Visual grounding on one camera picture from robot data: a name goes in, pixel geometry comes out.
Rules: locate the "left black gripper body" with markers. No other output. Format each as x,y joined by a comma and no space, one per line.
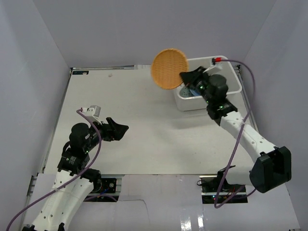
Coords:
109,131

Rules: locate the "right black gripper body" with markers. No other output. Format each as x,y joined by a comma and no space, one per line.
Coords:
200,85

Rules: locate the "light green ceramic plate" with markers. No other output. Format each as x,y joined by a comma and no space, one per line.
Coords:
185,93

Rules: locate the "blue plastic plate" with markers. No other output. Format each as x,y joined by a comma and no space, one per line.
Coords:
194,93

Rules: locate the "woven wicker plate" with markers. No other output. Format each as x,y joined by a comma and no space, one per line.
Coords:
166,68

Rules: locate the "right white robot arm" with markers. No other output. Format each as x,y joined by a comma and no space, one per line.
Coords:
272,164

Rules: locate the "white plastic bin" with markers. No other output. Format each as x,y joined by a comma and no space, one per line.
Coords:
196,103

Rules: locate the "blue label sticker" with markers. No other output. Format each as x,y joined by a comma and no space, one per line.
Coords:
80,72

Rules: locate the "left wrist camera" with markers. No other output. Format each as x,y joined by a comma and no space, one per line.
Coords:
92,113

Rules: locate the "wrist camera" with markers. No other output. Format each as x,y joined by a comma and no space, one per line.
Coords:
214,65
92,113

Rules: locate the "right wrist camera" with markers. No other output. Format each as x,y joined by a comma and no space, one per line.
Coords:
214,65

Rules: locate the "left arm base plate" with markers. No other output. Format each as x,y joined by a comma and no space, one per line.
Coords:
106,185

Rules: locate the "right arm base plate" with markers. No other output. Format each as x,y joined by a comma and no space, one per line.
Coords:
209,186

